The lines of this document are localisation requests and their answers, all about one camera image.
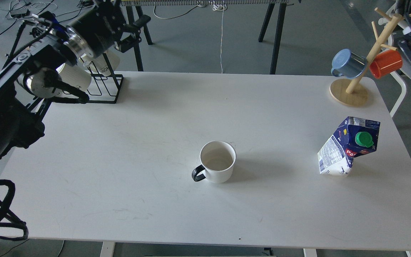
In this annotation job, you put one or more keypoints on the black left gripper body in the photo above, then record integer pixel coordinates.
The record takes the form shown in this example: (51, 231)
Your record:
(103, 27)

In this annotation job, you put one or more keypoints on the white mug black handle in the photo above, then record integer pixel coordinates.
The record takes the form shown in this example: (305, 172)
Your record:
(217, 162)

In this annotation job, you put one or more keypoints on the blue white milk carton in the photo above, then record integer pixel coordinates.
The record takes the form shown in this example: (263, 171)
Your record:
(354, 137)

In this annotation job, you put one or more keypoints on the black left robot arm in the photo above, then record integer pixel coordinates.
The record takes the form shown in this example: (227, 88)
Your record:
(29, 81)

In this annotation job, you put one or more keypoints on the black trestle table legs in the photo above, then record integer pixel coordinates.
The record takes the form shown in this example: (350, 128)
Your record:
(201, 34)

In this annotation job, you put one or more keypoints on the white ribbed mug rear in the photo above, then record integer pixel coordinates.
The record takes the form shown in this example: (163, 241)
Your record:
(99, 65)

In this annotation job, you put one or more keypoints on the white ribbed mug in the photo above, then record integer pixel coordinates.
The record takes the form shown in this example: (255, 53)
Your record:
(99, 65)
(75, 76)

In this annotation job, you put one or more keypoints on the white ribbed mug front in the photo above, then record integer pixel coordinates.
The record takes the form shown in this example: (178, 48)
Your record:
(75, 76)

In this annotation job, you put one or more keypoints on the blue mug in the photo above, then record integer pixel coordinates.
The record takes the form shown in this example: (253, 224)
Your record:
(348, 64)

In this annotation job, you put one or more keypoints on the wooden mug tree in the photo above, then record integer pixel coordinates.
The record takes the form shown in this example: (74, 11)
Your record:
(350, 92)

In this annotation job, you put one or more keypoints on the orange mug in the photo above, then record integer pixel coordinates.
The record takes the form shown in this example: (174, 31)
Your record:
(386, 62)

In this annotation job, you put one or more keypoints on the black wire mug rack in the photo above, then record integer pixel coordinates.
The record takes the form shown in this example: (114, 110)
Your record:
(105, 89)

